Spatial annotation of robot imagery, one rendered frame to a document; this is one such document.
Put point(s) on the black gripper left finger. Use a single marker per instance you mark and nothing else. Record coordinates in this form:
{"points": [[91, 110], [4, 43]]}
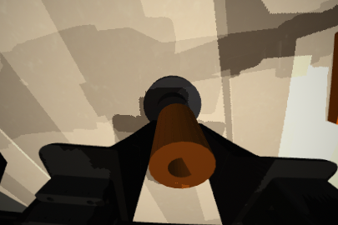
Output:
{"points": [[125, 163]]}

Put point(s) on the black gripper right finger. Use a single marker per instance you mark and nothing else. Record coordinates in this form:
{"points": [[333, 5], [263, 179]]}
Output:
{"points": [[240, 176]]}

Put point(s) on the orange knob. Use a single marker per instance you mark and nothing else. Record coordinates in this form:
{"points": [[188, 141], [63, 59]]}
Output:
{"points": [[181, 156]]}

